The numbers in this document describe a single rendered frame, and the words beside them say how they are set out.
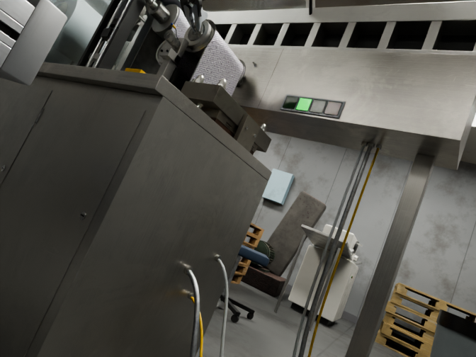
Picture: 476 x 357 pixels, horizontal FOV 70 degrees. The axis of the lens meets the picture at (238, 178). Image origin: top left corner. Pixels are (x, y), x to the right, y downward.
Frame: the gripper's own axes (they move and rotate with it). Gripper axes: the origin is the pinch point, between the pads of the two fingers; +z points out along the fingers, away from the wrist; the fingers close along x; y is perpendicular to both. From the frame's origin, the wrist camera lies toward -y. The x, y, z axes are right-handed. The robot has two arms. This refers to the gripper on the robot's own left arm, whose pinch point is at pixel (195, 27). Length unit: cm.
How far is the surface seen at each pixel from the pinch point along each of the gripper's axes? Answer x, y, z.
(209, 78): -4.2, -1.2, 17.9
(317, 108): -40, 18, 32
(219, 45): -4.2, 7.1, 7.6
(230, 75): -4.2, 11.4, 20.2
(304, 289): 53, 166, 348
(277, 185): 234, 386, 371
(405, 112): -70, 20, 31
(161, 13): 24.2, 6.1, -4.5
